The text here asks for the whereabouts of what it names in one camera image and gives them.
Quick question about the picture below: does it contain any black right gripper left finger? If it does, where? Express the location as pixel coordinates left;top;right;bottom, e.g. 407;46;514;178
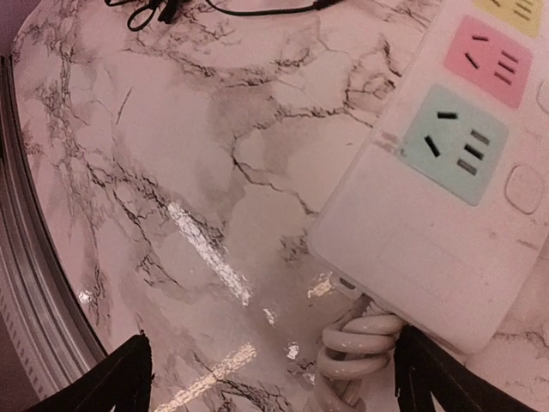
27;333;154;412

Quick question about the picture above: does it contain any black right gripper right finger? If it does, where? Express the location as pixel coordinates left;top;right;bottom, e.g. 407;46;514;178
394;325;531;412

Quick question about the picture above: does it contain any long white power strip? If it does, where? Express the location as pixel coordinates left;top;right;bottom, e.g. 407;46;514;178
308;0;549;412

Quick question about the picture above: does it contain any black power adapter with cable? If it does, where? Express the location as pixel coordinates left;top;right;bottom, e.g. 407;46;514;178
126;0;340;33

